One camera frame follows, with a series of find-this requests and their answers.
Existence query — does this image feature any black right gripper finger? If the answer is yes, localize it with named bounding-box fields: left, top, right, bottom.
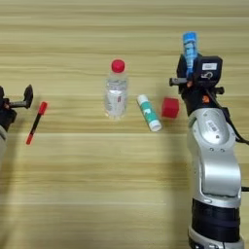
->
left=176, top=53, right=189, bottom=80
left=194, top=53, right=204, bottom=79

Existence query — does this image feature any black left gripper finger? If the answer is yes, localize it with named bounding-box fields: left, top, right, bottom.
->
left=23, top=84, right=35, bottom=110

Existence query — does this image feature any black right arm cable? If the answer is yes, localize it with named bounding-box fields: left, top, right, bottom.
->
left=206, top=90, right=249, bottom=146

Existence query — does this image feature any blue glue stick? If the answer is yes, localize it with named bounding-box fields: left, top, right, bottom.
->
left=182, top=31, right=198, bottom=79

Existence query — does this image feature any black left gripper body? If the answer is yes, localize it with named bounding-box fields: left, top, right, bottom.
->
left=0, top=85, right=27, bottom=132

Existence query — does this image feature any clear bottle red cap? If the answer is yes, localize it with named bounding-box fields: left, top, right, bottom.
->
left=104, top=58, right=129, bottom=121

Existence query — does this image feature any red and black marker pen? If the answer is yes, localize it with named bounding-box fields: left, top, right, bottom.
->
left=25, top=101, right=49, bottom=146

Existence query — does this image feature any green and white glue stick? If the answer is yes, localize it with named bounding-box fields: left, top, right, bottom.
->
left=136, top=93, right=162, bottom=132

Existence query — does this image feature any red cube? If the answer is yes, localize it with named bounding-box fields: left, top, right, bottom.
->
left=160, top=96, right=180, bottom=120

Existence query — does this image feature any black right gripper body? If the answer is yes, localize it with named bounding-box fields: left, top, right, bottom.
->
left=168, top=77, right=226, bottom=119

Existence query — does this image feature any right black box white label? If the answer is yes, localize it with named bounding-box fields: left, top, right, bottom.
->
left=194, top=55, right=224, bottom=89

